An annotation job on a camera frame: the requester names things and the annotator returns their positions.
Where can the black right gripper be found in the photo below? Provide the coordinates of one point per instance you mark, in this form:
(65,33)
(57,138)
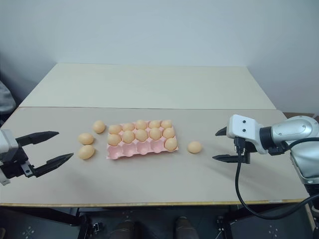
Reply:
(245,155)

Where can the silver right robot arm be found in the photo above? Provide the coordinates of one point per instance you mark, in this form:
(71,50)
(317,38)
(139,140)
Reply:
(296,129)

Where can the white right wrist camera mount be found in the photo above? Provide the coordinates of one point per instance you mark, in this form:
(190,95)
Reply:
(245,127)

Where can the tan egg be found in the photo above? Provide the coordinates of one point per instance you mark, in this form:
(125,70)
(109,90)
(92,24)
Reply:
(154,123)
(86,152)
(115,128)
(99,126)
(128,137)
(169,132)
(171,144)
(194,147)
(86,138)
(114,139)
(141,123)
(128,126)
(141,135)
(155,133)
(166,123)

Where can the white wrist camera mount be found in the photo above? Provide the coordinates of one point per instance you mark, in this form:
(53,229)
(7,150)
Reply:
(245,127)
(7,143)

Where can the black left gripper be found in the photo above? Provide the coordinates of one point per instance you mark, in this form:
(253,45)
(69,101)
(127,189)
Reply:
(15,166)

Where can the dark brown rounded shape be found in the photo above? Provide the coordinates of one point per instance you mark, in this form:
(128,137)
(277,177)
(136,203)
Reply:
(126,229)
(185,227)

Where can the pink egg tray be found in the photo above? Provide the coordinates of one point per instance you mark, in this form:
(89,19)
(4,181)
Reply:
(139,150)

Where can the black table frame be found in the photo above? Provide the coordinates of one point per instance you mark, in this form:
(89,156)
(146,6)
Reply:
(62,216)

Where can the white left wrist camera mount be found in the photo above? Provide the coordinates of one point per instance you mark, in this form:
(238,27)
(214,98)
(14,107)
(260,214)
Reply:
(7,143)

